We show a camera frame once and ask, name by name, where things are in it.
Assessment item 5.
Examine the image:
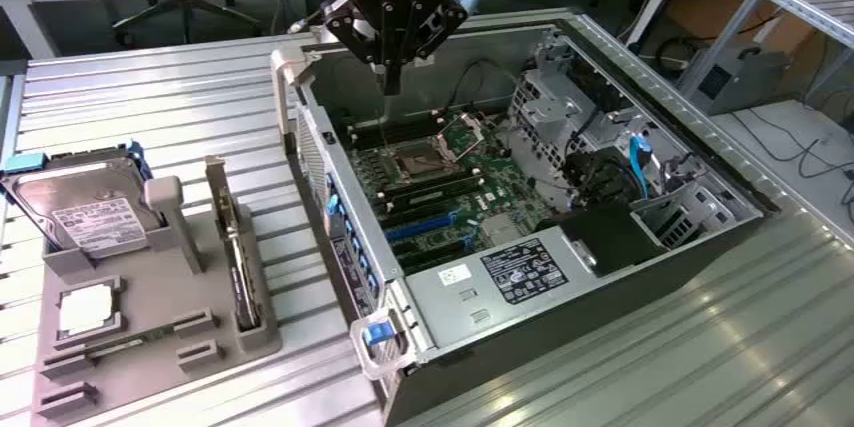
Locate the open black PC case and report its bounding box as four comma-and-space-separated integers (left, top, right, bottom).
270, 6, 783, 426

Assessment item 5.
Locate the silver chipset heatsink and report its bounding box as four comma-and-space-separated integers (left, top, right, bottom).
480, 214, 530, 244

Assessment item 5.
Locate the CPU socket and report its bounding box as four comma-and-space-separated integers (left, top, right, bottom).
393, 149, 448, 184

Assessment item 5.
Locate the green graphics card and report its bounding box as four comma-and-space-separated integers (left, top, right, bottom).
203, 154, 268, 334

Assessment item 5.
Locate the thin locking lever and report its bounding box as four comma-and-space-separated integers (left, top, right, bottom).
377, 95, 394, 153

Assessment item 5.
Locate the black office chair base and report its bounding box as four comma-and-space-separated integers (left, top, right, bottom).
110, 0, 264, 47

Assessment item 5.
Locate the green RAM stick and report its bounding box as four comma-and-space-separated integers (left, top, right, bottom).
86, 324, 179, 356

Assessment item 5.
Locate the green motherboard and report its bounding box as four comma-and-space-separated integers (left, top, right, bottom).
344, 111, 569, 273

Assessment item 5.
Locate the black looped wire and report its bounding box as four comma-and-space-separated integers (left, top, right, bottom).
449, 59, 524, 114

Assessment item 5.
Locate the silver hard disk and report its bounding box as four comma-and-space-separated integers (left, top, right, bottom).
13, 159, 169, 261

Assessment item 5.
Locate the grey plastic parts rack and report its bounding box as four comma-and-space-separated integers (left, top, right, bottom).
33, 161, 286, 421

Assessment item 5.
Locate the silver power supply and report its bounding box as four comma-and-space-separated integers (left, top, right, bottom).
404, 224, 600, 351

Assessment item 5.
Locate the silver CPU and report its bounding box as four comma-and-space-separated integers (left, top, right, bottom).
57, 284, 117, 337

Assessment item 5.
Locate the metal disk bay cage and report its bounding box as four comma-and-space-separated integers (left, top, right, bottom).
510, 66, 636, 189

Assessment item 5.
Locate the blue SATA wire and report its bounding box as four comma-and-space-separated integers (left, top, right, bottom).
626, 130, 661, 202

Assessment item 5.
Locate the black expansion slot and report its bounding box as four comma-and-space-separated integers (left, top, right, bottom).
398, 246, 477, 272
390, 238, 470, 262

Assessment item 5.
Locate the black RAM stick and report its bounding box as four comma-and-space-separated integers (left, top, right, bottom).
382, 178, 484, 212

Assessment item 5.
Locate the metal socket cover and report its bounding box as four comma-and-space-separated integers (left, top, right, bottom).
433, 114, 494, 157

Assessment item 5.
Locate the grey computer tower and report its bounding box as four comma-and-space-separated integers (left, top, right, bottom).
677, 46, 796, 117

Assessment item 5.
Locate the black RAM slot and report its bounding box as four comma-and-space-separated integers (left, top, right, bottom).
345, 117, 444, 142
352, 125, 450, 150

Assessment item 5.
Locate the large brown cardboard panel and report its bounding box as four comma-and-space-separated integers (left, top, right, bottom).
664, 0, 828, 69

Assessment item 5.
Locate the blue case latch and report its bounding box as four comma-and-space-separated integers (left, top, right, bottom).
362, 322, 393, 346

